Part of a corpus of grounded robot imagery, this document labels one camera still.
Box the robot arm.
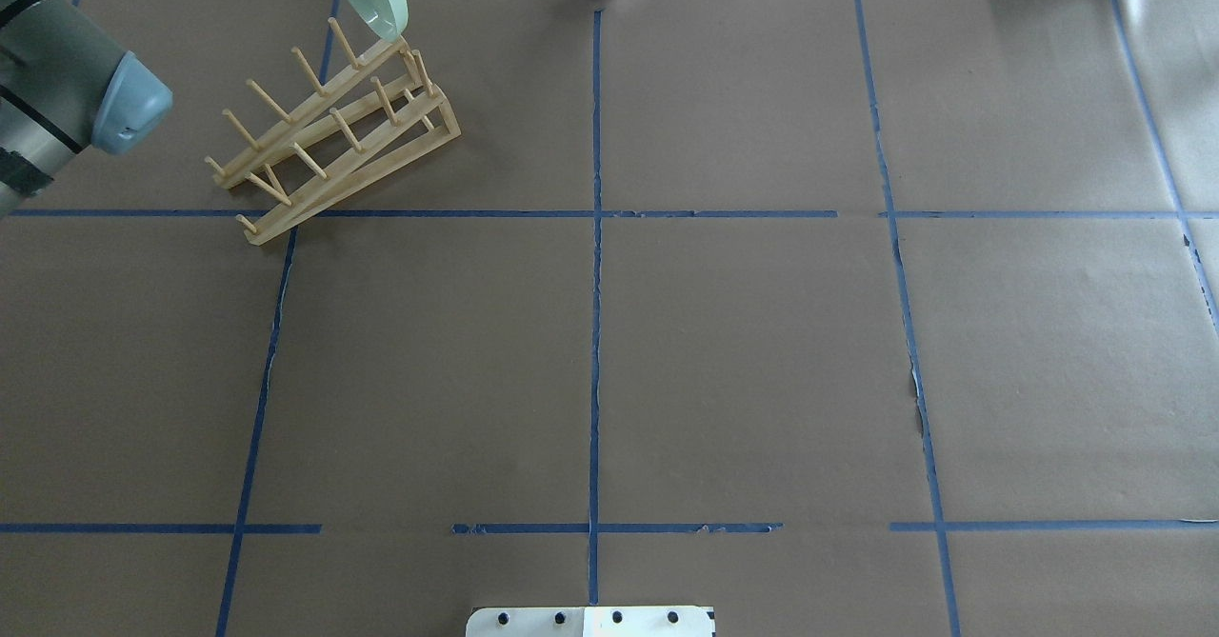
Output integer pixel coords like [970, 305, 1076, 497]
[1, 0, 173, 216]

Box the wooden dish rack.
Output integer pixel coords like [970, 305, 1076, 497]
[205, 17, 462, 246]

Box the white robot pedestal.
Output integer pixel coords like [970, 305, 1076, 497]
[464, 604, 717, 636]

